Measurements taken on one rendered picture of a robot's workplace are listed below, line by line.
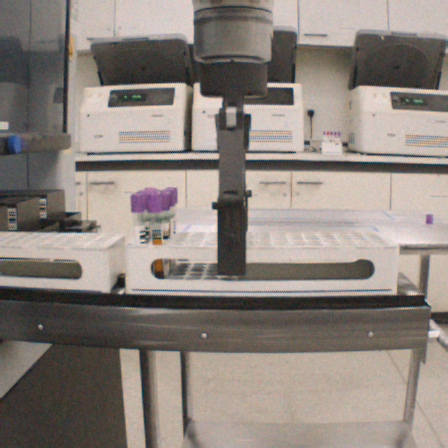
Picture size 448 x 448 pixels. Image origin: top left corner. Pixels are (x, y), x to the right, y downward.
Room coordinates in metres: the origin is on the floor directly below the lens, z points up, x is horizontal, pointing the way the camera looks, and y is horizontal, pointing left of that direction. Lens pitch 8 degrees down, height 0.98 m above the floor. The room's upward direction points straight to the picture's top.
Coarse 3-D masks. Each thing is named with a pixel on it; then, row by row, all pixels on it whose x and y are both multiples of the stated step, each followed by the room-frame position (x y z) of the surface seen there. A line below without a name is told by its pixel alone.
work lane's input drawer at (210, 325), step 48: (0, 288) 0.63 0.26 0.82; (0, 336) 0.61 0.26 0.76; (48, 336) 0.61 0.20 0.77; (96, 336) 0.61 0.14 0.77; (144, 336) 0.61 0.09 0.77; (192, 336) 0.60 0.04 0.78; (240, 336) 0.60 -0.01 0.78; (288, 336) 0.60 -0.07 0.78; (336, 336) 0.60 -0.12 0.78; (384, 336) 0.59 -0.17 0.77; (432, 336) 0.65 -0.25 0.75
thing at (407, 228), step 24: (192, 216) 1.23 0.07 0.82; (216, 216) 1.23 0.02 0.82; (264, 216) 1.23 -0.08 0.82; (288, 216) 1.23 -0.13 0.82; (312, 216) 1.23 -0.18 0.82; (336, 216) 1.23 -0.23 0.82; (360, 216) 1.23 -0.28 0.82; (384, 216) 1.23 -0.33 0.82; (408, 216) 1.23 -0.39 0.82; (408, 240) 0.93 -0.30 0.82; (432, 240) 0.93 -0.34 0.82; (144, 360) 0.95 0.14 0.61; (144, 384) 0.95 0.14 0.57; (408, 384) 1.32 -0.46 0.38; (144, 408) 0.95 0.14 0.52; (192, 408) 1.37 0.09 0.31; (408, 408) 1.32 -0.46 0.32; (192, 432) 1.30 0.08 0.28; (216, 432) 1.30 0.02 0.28; (240, 432) 1.30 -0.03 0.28; (264, 432) 1.30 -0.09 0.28; (288, 432) 1.29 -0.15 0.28; (312, 432) 1.29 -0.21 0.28; (336, 432) 1.28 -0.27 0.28; (360, 432) 1.27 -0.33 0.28; (384, 432) 1.26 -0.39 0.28; (408, 432) 1.25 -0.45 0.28
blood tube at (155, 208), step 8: (152, 200) 0.63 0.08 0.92; (160, 200) 0.63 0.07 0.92; (152, 208) 0.63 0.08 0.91; (160, 208) 0.63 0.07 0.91; (152, 216) 0.63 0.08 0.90; (160, 216) 0.63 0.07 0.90; (152, 224) 0.63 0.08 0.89; (160, 224) 0.63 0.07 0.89; (152, 232) 0.63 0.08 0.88; (160, 232) 0.63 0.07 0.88; (152, 240) 0.63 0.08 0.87; (160, 240) 0.63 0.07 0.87; (152, 264) 0.63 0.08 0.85; (160, 264) 0.63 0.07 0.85; (160, 272) 0.63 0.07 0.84
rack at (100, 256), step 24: (0, 240) 0.67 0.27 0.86; (24, 240) 0.67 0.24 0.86; (48, 240) 0.67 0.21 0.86; (72, 240) 0.69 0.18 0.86; (96, 240) 0.68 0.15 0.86; (120, 240) 0.69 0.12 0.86; (0, 264) 0.73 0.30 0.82; (24, 264) 0.73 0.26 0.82; (48, 264) 0.73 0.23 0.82; (72, 264) 0.73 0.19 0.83; (96, 264) 0.63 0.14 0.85; (120, 264) 0.69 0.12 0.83; (48, 288) 0.63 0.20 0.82; (72, 288) 0.63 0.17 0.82; (96, 288) 0.63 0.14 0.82
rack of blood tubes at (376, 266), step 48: (192, 240) 0.66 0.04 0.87; (288, 240) 0.66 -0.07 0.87; (336, 240) 0.65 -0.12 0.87; (384, 240) 0.65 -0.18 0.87; (144, 288) 0.62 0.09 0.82; (192, 288) 0.62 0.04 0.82; (240, 288) 0.62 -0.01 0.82; (288, 288) 0.62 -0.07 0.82; (336, 288) 0.61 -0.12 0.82; (384, 288) 0.61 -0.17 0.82
